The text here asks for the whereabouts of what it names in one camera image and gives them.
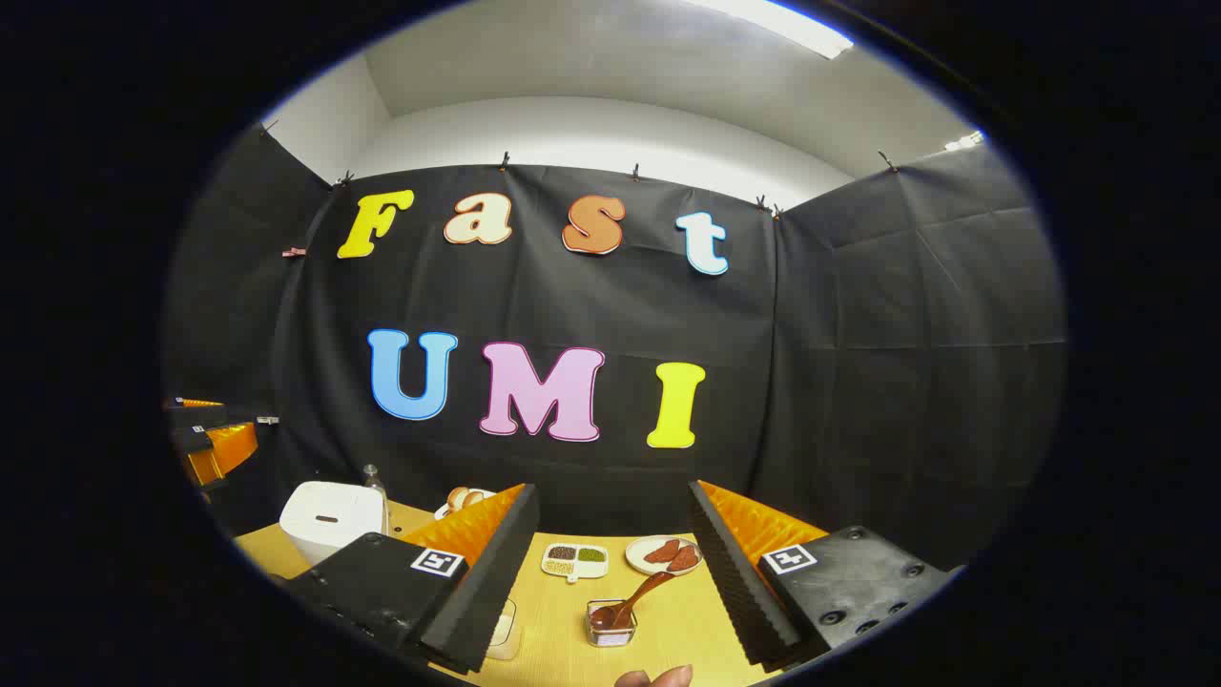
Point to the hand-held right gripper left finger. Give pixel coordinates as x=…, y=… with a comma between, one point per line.
x=486, y=592

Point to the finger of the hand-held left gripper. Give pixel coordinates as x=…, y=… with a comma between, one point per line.
x=229, y=448
x=219, y=416

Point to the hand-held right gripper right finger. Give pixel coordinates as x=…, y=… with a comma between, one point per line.
x=734, y=582

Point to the clear rice container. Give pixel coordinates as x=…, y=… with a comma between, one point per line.
x=506, y=634

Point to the brown wooden spoon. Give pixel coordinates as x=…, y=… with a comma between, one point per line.
x=630, y=601

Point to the white rice cooker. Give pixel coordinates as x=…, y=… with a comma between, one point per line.
x=324, y=520

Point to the clear chopstick holder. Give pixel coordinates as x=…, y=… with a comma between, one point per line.
x=610, y=637

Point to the red meat slice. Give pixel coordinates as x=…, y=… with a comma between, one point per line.
x=683, y=559
x=660, y=551

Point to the white divided grain dish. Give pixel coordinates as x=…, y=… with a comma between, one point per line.
x=572, y=571

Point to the white toaster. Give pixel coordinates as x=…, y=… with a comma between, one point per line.
x=444, y=510

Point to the white round plate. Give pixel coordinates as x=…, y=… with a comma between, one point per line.
x=637, y=561

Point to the clear glass bottle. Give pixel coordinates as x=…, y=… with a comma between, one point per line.
x=374, y=482

